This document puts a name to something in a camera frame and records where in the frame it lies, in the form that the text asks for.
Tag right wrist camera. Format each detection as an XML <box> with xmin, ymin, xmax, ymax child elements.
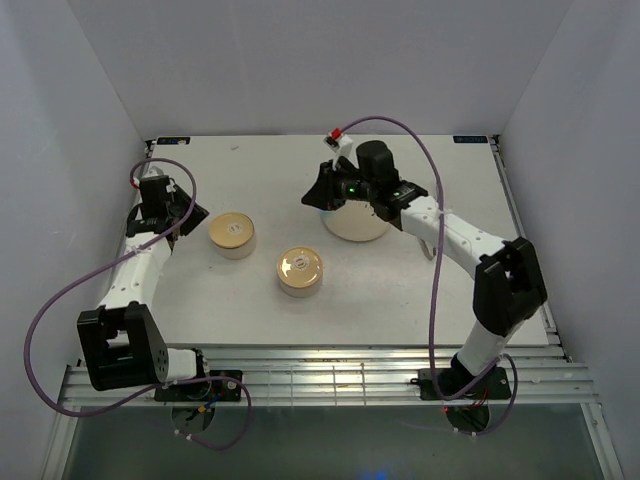
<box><xmin>323</xmin><ymin>128</ymin><xmax>356</xmax><ymax>172</ymax></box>

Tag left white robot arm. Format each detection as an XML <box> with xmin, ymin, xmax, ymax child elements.
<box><xmin>77</xmin><ymin>170</ymin><xmax>212</xmax><ymax>400</ymax></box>

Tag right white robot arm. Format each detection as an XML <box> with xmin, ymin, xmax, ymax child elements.
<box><xmin>301</xmin><ymin>133</ymin><xmax>548</xmax><ymax>401</ymax></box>

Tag left blue label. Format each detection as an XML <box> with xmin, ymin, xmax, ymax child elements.
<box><xmin>156</xmin><ymin>137</ymin><xmax>191</xmax><ymax>146</ymax></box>

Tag steel tongs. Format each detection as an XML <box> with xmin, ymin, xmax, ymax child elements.
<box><xmin>419</xmin><ymin>239</ymin><xmax>436</xmax><ymax>261</ymax></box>

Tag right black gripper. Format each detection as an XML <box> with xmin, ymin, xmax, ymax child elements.
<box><xmin>301</xmin><ymin>160</ymin><xmax>376</xmax><ymax>212</ymax></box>

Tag ceramic food plate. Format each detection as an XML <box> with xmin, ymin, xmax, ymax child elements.
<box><xmin>320</xmin><ymin>200</ymin><xmax>390</xmax><ymax>242</ymax></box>

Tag steel lunch bowl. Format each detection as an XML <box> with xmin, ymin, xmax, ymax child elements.
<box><xmin>276</xmin><ymin>247</ymin><xmax>325</xmax><ymax>299</ymax></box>
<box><xmin>208</xmin><ymin>212</ymin><xmax>257</xmax><ymax>260</ymax></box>

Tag blue label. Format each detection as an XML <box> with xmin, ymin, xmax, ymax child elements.
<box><xmin>156</xmin><ymin>137</ymin><xmax>191</xmax><ymax>146</ymax></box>
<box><xmin>453</xmin><ymin>135</ymin><xmax>488</xmax><ymax>144</ymax></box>

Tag wooden lid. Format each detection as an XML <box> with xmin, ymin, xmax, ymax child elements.
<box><xmin>208</xmin><ymin>212</ymin><xmax>254</xmax><ymax>249</ymax></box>
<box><xmin>276</xmin><ymin>247</ymin><xmax>325</xmax><ymax>289</ymax></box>

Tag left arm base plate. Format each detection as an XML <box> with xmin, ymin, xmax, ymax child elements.
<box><xmin>153</xmin><ymin>380</ymin><xmax>242</xmax><ymax>404</ymax></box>

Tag right blue label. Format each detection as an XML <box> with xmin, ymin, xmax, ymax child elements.
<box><xmin>453</xmin><ymin>135</ymin><xmax>488</xmax><ymax>144</ymax></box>

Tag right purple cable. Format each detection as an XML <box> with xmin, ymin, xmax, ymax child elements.
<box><xmin>332</xmin><ymin>115</ymin><xmax>519</xmax><ymax>437</ymax></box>

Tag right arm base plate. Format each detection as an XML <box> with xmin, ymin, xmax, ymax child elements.
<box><xmin>409</xmin><ymin>367</ymin><xmax>512</xmax><ymax>402</ymax></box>

